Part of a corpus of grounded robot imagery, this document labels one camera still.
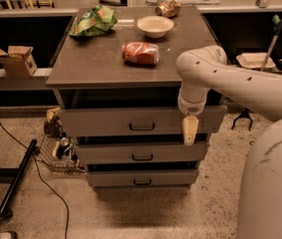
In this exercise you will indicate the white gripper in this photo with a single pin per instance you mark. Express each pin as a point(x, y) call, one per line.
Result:
point(190, 109)

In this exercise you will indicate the grey top drawer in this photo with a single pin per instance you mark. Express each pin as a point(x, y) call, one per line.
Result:
point(119, 122)

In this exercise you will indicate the grey drawer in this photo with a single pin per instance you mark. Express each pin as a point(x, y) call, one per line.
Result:
point(119, 122)
point(142, 178)
point(129, 153)

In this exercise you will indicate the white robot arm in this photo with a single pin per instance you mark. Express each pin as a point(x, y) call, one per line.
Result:
point(260, 200)

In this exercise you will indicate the grey middle drawer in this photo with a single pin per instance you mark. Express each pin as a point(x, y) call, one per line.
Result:
point(129, 153)

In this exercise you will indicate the grey bottom drawer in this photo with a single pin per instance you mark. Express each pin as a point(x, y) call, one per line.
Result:
point(142, 178)

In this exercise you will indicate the grey drawer cabinet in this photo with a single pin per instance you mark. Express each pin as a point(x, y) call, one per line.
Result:
point(91, 74)

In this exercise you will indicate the red soda can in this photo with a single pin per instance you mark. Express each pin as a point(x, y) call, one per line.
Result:
point(140, 53)

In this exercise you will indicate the white takeout container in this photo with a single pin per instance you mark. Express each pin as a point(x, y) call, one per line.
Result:
point(255, 61)

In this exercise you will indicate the white bowl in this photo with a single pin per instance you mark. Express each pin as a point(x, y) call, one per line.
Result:
point(155, 26)

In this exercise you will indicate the reacher grabber tool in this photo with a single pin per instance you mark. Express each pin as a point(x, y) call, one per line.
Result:
point(277, 30)

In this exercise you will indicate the crumpled brown paper bag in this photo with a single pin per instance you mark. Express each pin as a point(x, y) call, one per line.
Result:
point(52, 125)

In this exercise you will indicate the green chip bag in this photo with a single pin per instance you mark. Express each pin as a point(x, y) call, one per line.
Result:
point(97, 21)

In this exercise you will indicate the cardboard box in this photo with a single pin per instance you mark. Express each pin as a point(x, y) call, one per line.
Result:
point(18, 62)

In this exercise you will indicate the black table leg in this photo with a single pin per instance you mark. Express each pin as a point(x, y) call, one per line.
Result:
point(5, 210)

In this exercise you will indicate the wire basket with trash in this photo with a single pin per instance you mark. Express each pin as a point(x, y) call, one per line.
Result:
point(59, 155)

